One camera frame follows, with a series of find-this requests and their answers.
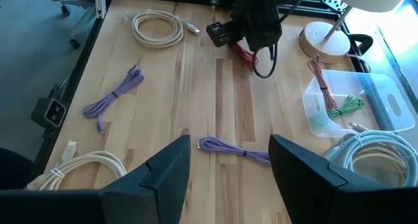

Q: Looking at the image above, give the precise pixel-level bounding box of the thick cream-white cable coil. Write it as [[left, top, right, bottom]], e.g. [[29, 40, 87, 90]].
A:
[[25, 140, 127, 191]]

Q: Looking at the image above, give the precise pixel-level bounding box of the light blue USB cable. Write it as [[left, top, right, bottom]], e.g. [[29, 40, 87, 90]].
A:
[[322, 129, 418, 188]]

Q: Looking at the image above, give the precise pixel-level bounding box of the clear plastic bin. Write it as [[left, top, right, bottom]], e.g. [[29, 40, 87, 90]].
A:
[[301, 69, 416, 139]]

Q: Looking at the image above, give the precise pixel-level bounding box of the pink USB cable bundle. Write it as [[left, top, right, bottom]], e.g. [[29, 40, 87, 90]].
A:
[[307, 54, 338, 112]]

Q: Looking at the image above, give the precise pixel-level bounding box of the red-orange USB cable bundle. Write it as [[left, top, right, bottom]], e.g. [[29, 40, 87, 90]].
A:
[[231, 42, 259, 71]]

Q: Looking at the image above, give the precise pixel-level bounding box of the silver aluminium rail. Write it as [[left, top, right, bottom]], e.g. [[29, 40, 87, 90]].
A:
[[94, 0, 107, 20]]

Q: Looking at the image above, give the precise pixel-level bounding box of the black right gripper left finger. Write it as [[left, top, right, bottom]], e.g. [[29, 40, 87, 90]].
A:
[[0, 135, 192, 224]]

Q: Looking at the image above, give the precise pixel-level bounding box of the thin cream USB cable coil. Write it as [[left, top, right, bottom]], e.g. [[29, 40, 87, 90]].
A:
[[125, 8, 202, 49]]

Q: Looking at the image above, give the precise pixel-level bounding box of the black table-level camera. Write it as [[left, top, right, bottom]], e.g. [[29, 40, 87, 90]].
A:
[[31, 97, 67, 129]]

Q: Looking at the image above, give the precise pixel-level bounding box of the office chair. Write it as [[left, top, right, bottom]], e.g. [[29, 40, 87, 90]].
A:
[[44, 0, 99, 50]]

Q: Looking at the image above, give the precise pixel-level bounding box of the white lamp cord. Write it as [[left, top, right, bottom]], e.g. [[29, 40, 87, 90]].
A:
[[346, 52, 372, 74]]

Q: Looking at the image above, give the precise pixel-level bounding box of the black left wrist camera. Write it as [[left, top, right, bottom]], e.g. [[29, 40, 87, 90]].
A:
[[205, 21, 234, 48]]

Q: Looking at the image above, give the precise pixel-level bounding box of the green USB cable bundle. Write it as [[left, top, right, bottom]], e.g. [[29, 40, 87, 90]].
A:
[[326, 93, 366, 121]]

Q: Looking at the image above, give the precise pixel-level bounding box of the white opaque plastic bin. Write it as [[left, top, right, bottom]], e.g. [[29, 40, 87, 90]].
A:
[[321, 129, 418, 189]]

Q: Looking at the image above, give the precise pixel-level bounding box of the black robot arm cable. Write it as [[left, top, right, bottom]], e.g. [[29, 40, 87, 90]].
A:
[[251, 0, 311, 80]]

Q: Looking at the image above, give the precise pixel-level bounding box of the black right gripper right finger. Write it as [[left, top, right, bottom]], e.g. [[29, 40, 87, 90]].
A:
[[268, 134, 418, 224]]

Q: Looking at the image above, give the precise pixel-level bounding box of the purple USB cable bundle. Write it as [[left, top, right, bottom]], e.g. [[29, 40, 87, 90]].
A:
[[82, 65, 146, 135], [198, 136, 272, 167]]

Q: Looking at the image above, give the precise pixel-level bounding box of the black table clamp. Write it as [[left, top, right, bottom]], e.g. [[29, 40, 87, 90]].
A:
[[347, 33, 374, 55]]

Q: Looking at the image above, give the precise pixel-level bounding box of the table lamp white shade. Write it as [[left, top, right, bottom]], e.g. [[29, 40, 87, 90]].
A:
[[298, 0, 415, 65]]

